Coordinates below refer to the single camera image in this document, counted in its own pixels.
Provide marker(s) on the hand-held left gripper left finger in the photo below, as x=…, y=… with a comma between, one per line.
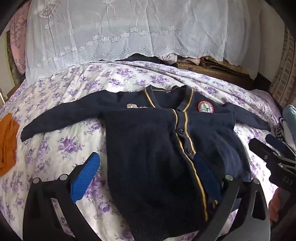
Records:
x=89, y=166

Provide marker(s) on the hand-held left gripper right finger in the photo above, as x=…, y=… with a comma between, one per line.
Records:
x=205, y=176

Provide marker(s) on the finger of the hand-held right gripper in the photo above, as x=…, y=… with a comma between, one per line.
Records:
x=276, y=142
x=260, y=148

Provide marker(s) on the navy knit cardigan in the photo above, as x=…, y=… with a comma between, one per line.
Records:
x=143, y=143

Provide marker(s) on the person's right hand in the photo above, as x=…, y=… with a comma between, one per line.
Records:
x=274, y=206

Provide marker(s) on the black white striped garment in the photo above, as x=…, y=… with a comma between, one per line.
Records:
x=281, y=132

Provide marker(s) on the pale grey folded garment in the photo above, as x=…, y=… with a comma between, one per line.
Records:
x=290, y=136

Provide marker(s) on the light blue fleece garment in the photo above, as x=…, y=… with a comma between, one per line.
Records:
x=290, y=113

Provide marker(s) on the brick pattern curtain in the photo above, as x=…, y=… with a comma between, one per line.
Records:
x=285, y=74

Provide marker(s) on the purple floral bedsheet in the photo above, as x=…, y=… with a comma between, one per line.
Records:
x=57, y=97

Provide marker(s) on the orange cloth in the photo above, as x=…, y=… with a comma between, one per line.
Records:
x=9, y=143

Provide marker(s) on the brown woven mat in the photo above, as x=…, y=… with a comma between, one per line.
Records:
x=219, y=69

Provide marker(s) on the dark cloth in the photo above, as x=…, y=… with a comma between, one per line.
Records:
x=138, y=58

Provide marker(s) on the pink folded bedding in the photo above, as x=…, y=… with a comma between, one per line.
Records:
x=170, y=58

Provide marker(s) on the white lace cloth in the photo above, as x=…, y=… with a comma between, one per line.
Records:
x=115, y=27

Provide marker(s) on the pink patterned cloth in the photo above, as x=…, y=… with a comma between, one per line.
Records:
x=19, y=34

